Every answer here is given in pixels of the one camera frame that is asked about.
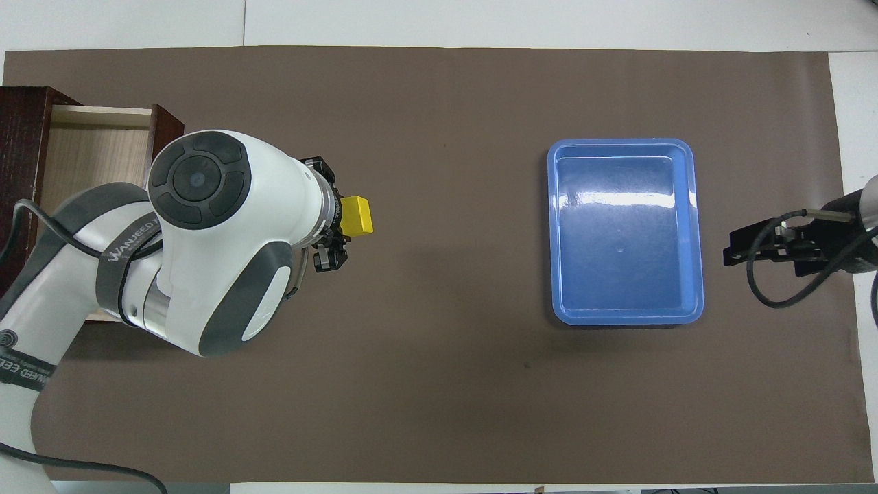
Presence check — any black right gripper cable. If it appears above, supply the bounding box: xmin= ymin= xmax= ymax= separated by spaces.
xmin=746 ymin=209 xmax=878 ymax=309

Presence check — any black velcro cable strap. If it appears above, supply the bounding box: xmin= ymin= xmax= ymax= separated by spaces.
xmin=0 ymin=346 xmax=57 ymax=393

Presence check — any grey velcro cable strap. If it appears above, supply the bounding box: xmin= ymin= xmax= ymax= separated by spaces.
xmin=95 ymin=218 xmax=165 ymax=323

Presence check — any brown table mat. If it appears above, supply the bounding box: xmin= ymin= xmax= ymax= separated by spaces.
xmin=2 ymin=45 xmax=876 ymax=484

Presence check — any blue plastic tray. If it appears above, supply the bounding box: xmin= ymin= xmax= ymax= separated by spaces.
xmin=547 ymin=138 xmax=706 ymax=326

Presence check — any wooden drawer with dark front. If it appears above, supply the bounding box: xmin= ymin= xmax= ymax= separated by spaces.
xmin=34 ymin=103 xmax=185 ymax=323

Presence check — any yellow cube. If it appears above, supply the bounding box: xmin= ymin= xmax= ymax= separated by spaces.
xmin=341 ymin=196 xmax=375 ymax=238

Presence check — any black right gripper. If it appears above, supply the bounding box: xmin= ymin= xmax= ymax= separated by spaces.
xmin=722 ymin=189 xmax=872 ymax=277

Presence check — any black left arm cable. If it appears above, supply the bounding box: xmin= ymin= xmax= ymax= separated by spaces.
xmin=0 ymin=199 xmax=169 ymax=494

